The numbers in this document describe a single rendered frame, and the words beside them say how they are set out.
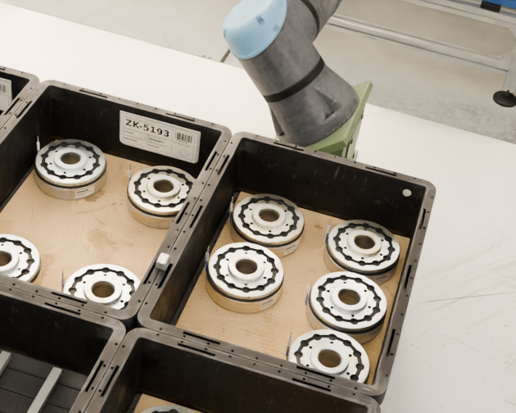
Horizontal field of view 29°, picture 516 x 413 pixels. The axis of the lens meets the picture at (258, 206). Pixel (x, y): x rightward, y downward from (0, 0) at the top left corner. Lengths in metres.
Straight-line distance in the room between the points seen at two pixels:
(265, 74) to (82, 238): 0.41
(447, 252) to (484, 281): 0.08
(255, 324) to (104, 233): 0.26
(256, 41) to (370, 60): 1.82
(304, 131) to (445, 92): 1.72
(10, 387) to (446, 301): 0.69
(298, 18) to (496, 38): 2.10
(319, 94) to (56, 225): 0.48
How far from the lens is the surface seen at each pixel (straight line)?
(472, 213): 1.75
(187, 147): 1.47
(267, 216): 1.42
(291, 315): 1.32
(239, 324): 1.30
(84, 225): 1.42
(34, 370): 1.25
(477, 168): 1.85
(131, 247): 1.39
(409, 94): 3.25
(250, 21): 1.57
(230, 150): 1.40
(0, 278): 1.22
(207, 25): 3.42
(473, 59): 3.25
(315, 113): 1.60
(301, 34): 1.60
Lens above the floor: 1.81
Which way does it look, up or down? 42 degrees down
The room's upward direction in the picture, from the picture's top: 8 degrees clockwise
